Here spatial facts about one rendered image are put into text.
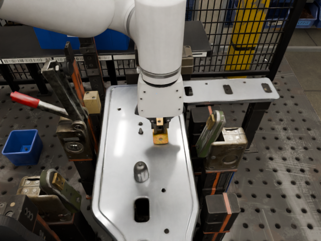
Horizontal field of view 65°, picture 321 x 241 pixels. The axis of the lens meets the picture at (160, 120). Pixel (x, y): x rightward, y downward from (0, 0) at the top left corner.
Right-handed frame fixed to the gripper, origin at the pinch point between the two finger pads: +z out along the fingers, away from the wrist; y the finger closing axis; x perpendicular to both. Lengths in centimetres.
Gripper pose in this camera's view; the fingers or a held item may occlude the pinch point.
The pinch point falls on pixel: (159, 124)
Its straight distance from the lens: 62.8
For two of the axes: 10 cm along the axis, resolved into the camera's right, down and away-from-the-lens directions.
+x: -0.6, -7.4, 6.7
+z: 0.0, 6.7, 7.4
